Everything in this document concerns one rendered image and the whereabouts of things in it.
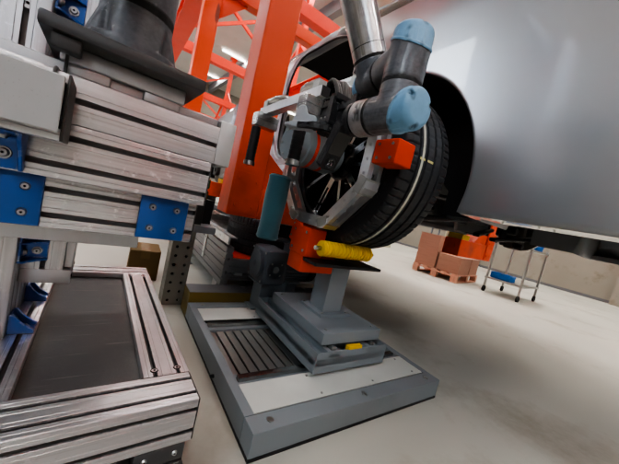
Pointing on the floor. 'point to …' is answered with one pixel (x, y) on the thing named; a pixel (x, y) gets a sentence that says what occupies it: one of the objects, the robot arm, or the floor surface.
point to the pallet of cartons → (432, 253)
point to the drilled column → (176, 272)
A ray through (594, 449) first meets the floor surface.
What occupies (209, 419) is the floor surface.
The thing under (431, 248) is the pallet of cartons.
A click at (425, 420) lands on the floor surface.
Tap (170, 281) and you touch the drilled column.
